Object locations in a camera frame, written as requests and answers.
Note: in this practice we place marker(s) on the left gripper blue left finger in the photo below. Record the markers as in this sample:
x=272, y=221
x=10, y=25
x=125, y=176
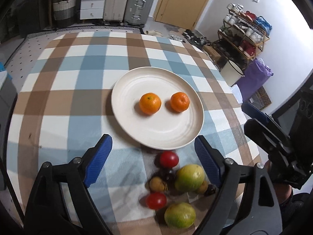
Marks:
x=95, y=158

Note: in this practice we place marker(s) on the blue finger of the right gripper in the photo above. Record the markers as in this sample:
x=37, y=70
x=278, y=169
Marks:
x=255, y=113

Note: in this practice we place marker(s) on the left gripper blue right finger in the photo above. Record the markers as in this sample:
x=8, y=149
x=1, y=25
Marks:
x=209, y=159

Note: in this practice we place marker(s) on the brown longan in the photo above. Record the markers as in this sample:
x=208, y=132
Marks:
x=203, y=188
x=156, y=184

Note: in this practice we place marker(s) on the large green passion fruit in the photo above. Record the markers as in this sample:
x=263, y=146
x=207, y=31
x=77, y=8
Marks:
x=189, y=178

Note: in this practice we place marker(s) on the dark plum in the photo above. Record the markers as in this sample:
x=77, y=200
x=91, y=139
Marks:
x=211, y=190
x=168, y=176

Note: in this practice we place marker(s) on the red tomato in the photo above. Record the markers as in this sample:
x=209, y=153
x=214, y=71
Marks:
x=156, y=201
x=168, y=160

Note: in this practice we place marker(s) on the person's right hand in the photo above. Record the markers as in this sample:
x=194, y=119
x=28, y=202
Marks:
x=283, y=191

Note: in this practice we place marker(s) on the purple bag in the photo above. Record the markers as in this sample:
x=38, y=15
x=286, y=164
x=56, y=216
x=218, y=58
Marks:
x=255, y=75

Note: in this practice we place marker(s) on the white bucket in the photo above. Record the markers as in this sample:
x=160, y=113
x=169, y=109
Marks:
x=231, y=73

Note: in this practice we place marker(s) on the cardboard box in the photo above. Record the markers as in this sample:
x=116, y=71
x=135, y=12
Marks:
x=213, y=54

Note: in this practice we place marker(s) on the right orange mandarin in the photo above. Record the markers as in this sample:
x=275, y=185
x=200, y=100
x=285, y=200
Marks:
x=179, y=102

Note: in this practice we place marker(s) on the orange mandarin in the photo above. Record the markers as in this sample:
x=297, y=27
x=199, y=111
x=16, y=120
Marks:
x=179, y=102
x=150, y=103

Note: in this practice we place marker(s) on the left orange mandarin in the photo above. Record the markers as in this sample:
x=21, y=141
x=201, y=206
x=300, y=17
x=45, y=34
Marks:
x=150, y=103

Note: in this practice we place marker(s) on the shoe rack with shoes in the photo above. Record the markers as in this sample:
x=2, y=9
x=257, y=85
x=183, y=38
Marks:
x=243, y=35

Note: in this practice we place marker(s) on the cream round plate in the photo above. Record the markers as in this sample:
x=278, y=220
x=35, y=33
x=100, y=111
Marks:
x=166, y=129

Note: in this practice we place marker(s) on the wooden door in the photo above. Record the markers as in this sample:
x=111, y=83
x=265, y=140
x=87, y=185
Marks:
x=180, y=13

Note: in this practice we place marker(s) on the woven laundry basket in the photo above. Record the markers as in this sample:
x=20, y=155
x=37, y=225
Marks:
x=64, y=13

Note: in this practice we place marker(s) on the silver suitcase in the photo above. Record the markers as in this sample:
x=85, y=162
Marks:
x=137, y=12

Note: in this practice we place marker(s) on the beige suitcase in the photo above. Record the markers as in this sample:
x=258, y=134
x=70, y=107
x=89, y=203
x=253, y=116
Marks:
x=114, y=10

